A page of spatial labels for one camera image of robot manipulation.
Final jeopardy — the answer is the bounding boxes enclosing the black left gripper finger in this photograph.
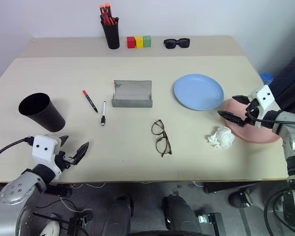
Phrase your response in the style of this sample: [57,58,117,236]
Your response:
[59,135,69,149]
[72,141,90,165]

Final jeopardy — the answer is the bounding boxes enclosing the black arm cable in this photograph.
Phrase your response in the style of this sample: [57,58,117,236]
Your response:
[245,109,295,127]
[0,137,34,167]

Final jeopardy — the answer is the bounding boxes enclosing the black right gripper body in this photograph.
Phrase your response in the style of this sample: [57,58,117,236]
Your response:
[243,98,260,125]

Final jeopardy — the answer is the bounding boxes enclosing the tortoiseshell eyeglasses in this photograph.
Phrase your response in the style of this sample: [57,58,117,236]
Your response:
[151,119,173,158]

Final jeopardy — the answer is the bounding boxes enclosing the red pen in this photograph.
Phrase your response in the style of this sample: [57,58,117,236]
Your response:
[105,16,118,27]

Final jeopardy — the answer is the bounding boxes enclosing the white marker with black cap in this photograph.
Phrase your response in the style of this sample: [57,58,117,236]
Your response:
[100,100,107,127]

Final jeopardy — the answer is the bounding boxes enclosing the orange-capped black marker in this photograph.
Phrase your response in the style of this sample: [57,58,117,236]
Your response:
[99,4,106,25]
[104,2,112,25]

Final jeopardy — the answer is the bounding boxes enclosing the thick black hose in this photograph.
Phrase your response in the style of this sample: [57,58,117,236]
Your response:
[264,185,295,236]

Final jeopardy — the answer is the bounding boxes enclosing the dark fabric chair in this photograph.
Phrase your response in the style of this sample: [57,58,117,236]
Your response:
[267,48,295,112]

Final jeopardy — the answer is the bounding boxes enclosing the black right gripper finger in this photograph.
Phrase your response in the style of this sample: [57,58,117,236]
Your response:
[232,95,250,105]
[217,110,247,127]

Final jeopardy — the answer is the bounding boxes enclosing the empty black plastic cup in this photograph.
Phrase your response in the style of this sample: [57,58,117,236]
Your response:
[18,92,66,133]

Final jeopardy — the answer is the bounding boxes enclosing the red-capped black pen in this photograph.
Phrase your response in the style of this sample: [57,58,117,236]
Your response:
[82,90,99,114]

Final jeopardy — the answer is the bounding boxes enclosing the black caster wheel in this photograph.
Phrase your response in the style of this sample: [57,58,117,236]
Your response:
[228,190,252,209]

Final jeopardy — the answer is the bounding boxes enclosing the black sunglasses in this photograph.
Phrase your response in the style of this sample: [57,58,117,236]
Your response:
[163,37,191,50]

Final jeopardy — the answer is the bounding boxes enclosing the light blue plate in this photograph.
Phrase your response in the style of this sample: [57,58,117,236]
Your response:
[173,73,225,112]

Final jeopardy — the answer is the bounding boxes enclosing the crumpled white tissue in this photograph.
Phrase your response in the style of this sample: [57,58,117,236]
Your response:
[206,126,236,150]

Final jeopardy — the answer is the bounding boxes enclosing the white shoe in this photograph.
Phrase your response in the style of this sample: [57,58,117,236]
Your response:
[36,219,61,236]

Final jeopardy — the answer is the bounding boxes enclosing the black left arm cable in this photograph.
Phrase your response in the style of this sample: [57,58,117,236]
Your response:
[0,137,34,167]

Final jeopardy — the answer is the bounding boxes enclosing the black cup pen holder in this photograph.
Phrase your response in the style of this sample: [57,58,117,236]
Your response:
[100,17,120,50]

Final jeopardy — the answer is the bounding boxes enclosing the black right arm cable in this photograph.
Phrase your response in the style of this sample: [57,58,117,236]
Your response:
[245,109,295,127]

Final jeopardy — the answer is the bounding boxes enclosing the pink plate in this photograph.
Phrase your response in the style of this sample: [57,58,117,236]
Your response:
[222,99,282,144]

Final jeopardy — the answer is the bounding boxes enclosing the black table base bar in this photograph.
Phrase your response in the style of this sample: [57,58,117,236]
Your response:
[202,181,289,195]

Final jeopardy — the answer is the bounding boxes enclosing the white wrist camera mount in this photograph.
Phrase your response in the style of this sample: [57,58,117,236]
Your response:
[248,85,276,129]
[31,134,62,180]

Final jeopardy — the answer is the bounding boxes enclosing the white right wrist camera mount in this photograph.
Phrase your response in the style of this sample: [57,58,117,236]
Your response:
[248,85,276,129]

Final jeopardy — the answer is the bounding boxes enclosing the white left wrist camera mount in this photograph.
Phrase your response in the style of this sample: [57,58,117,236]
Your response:
[31,134,62,180]

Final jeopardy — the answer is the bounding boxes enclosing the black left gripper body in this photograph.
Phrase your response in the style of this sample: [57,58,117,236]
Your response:
[54,148,76,174]

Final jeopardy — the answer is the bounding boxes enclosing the metal floor bracket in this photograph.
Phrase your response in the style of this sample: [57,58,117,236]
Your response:
[197,212,224,236]

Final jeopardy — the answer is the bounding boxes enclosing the yellow block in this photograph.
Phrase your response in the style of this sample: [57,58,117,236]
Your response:
[134,36,145,49]

